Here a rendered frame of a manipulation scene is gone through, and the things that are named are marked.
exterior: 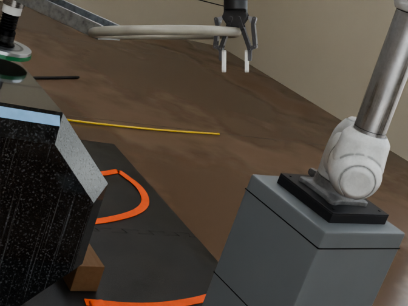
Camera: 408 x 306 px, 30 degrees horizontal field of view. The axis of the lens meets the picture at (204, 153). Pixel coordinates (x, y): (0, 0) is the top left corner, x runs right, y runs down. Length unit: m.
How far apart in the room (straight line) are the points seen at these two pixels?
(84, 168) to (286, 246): 0.72
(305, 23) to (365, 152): 6.23
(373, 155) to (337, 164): 0.11
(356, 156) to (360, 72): 5.55
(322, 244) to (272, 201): 0.25
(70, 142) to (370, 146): 0.97
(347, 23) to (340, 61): 0.39
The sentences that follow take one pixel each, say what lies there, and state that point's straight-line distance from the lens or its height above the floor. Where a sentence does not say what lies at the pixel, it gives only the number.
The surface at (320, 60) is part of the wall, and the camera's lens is 8.23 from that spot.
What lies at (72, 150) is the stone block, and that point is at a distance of 2.56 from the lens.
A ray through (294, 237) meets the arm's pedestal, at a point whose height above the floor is 0.72.
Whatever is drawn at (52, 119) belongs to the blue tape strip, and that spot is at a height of 0.80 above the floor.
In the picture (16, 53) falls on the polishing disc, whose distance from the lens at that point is 2.87.
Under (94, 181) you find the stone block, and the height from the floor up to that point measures 0.60.
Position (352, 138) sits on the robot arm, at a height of 1.10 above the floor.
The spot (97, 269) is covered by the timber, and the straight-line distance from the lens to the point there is 3.13.
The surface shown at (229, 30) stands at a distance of 2.35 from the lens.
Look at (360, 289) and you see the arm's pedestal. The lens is 2.68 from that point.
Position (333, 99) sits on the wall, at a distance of 8.03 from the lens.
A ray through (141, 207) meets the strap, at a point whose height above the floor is 0.02.
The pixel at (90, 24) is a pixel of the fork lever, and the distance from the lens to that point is 2.59.
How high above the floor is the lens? 1.61
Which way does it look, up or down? 18 degrees down
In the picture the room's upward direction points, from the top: 20 degrees clockwise
